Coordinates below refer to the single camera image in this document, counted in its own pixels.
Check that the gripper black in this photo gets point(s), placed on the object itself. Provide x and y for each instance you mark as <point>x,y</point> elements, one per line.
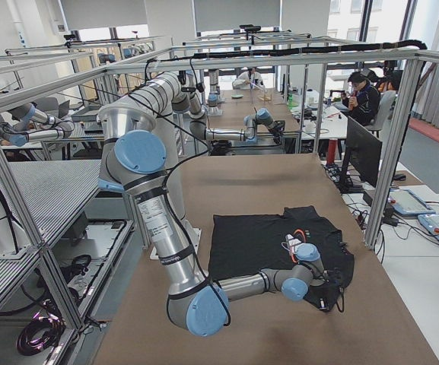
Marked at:
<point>326,290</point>

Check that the black printed t-shirt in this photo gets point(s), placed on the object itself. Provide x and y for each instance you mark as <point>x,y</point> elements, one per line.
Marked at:
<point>245,244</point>

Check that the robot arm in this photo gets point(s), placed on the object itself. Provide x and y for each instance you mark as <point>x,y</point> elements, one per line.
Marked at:
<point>242,119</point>
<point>133,162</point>

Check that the teach pendant with red button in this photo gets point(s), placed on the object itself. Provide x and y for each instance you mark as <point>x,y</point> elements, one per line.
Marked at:
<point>406,203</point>

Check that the black computer monitor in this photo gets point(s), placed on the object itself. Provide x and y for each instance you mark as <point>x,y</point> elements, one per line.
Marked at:
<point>362,151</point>

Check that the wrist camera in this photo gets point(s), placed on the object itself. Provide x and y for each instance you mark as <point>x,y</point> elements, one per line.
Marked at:
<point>328,305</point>

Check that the aluminium frame post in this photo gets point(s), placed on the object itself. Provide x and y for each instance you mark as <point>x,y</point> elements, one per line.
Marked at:
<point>393,146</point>

